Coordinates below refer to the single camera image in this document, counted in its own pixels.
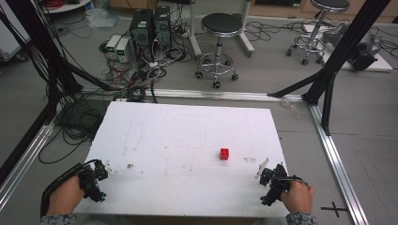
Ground white table legs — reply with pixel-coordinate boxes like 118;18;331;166
187;0;255;60

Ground black frame post with braces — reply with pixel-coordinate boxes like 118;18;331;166
268;0;392;137

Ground person's right hand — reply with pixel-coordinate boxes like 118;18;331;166
280;180;315;215

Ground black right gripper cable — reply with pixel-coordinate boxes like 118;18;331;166
272;175;311;188

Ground person's left hand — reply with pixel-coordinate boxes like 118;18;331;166
46;174;86;218

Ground black cables behind stools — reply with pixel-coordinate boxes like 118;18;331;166
243;17;398;62

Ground black computer tower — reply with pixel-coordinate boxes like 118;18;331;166
129;8;155;62
152;5;173;52

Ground aluminium floor rail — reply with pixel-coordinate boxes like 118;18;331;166
0;102;64;212
79;86;305;103
308;103;371;225

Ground white round table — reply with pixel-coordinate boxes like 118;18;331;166
39;0;93;15

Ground clear plastic bag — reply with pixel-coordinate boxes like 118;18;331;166
84;7;121;30

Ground white power supply unit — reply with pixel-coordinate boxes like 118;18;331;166
104;34;122;61
115;37;131;65

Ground black frame post with cables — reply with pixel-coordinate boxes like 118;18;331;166
0;0;120;188

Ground white floor board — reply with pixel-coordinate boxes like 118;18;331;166
302;23;394;73

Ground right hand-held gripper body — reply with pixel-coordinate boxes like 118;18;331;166
258;162;299;207

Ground black round stool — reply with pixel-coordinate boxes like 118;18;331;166
284;0;351;67
194;12;244;90

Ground tangle of floor cables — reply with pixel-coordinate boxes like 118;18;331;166
38;12;196;165

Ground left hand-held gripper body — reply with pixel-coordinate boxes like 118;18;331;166
77;158;109;203

